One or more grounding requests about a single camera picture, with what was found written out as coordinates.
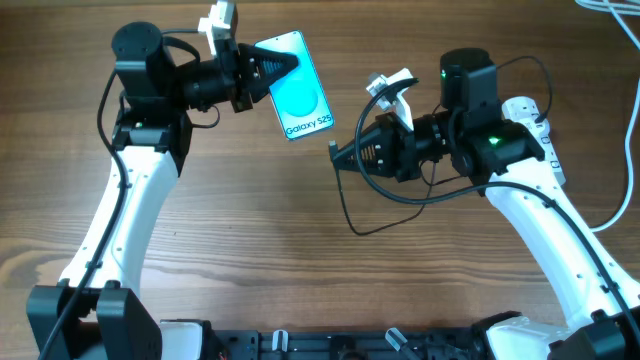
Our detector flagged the black USB charging cable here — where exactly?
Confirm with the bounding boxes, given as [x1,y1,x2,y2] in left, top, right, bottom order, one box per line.
[328,54,554,237]

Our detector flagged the turquoise Galaxy S25 smartphone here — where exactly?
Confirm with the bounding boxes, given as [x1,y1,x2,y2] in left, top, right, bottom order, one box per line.
[255,30,334,141]

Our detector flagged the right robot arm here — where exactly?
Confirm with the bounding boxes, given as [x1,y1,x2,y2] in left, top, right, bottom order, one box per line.
[329,48,639,359]

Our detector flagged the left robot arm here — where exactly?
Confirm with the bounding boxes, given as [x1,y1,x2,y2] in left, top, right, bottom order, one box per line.
[26,21,299,359]

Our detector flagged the white USB charger plug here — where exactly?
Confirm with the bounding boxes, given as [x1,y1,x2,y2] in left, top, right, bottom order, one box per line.
[519,117,551,144]

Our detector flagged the white power strip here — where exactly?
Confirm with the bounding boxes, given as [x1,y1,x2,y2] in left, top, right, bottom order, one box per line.
[502,96,566,186]

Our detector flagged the white power strip cord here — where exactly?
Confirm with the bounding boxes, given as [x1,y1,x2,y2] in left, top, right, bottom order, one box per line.
[588,77,640,234]

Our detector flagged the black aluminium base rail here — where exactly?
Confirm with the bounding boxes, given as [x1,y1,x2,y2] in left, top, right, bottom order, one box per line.
[159,319,481,360]

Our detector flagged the white cables top right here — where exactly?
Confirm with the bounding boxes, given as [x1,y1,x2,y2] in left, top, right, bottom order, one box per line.
[573,0,640,39]

